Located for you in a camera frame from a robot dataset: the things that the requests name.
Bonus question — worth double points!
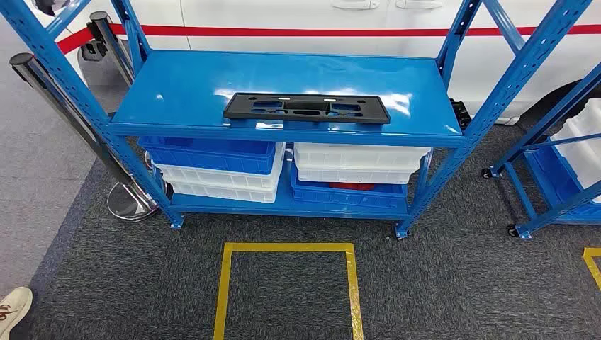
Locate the yellow floor tape square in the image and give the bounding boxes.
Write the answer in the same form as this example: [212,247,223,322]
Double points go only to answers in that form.
[213,242,365,340]

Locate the white car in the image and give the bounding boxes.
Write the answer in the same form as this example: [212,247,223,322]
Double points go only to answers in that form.
[33,0,601,132]

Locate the blue plastic bin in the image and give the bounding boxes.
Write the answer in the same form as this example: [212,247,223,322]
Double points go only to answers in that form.
[138,136,277,176]
[527,146,601,219]
[290,164,408,210]

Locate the chrome stanchion post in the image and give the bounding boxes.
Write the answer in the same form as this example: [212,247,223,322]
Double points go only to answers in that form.
[89,11,136,86]
[9,52,162,222]

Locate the black plastic plate frame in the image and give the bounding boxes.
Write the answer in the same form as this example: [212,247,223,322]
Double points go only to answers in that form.
[223,92,391,125]

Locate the person's beige shoe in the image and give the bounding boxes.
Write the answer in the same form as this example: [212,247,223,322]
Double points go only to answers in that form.
[0,287,34,340]

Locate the blue wheeled rack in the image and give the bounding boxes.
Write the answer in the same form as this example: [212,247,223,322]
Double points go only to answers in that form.
[481,63,601,241]

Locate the blue metal shelf rack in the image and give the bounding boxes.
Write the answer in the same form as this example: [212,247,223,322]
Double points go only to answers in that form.
[0,0,601,240]

